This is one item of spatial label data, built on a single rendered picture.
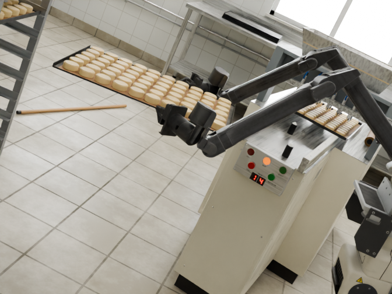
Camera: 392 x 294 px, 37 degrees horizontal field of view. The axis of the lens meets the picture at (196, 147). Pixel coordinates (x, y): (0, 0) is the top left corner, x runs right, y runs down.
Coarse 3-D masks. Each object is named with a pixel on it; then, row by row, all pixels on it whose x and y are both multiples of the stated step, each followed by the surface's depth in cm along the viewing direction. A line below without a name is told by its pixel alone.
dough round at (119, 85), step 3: (114, 81) 187; (117, 81) 189; (120, 81) 190; (114, 84) 187; (117, 84) 186; (120, 84) 187; (123, 84) 188; (126, 84) 189; (114, 87) 187; (117, 87) 187; (120, 87) 187; (123, 87) 187; (126, 87) 188; (120, 90) 187; (123, 90) 187; (126, 90) 189
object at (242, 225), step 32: (288, 128) 304; (288, 160) 254; (320, 160) 277; (224, 192) 264; (256, 192) 258; (288, 192) 252; (224, 224) 267; (256, 224) 261; (288, 224) 301; (192, 256) 276; (224, 256) 270; (256, 256) 263; (192, 288) 283; (224, 288) 272
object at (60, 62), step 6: (84, 48) 215; (90, 48) 222; (72, 54) 202; (60, 60) 190; (54, 66) 185; (66, 72) 185; (84, 78) 185; (96, 84) 185; (114, 90) 185; (126, 96) 185; (156, 108) 185; (234, 108) 215; (228, 120) 203
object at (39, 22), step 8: (48, 0) 219; (48, 8) 222; (40, 24) 223; (40, 32) 225; (32, 40) 225; (32, 48) 226; (32, 56) 228; (24, 64) 228; (24, 72) 229; (16, 80) 231; (24, 80) 232; (16, 88) 232; (8, 104) 234; (16, 104) 236; (0, 128) 238; (8, 128) 239; (0, 144) 240; (0, 152) 242
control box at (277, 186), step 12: (252, 144) 254; (240, 156) 255; (252, 156) 253; (264, 156) 251; (240, 168) 256; (264, 168) 252; (276, 168) 249; (288, 168) 247; (264, 180) 252; (276, 180) 250; (288, 180) 249; (276, 192) 251
